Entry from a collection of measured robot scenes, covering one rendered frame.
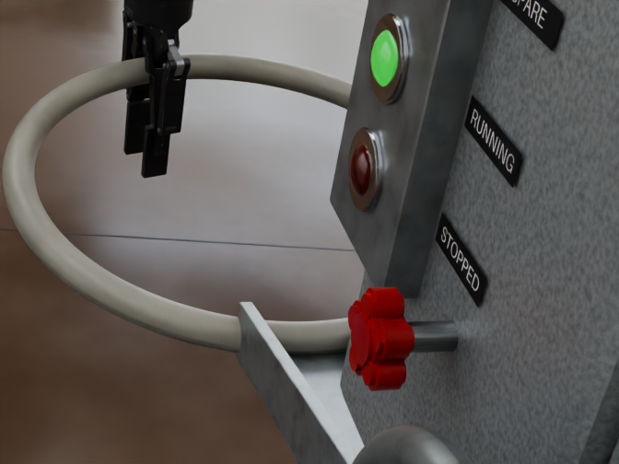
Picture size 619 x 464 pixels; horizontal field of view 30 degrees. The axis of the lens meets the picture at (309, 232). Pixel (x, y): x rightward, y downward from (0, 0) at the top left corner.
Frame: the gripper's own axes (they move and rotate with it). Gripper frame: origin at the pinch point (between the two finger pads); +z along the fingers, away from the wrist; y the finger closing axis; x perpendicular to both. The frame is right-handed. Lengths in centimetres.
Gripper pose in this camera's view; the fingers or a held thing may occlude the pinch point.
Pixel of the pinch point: (146, 140)
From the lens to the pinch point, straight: 138.5
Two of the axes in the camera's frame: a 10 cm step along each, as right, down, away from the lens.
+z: -1.6, 8.0, 5.8
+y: 4.9, 5.7, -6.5
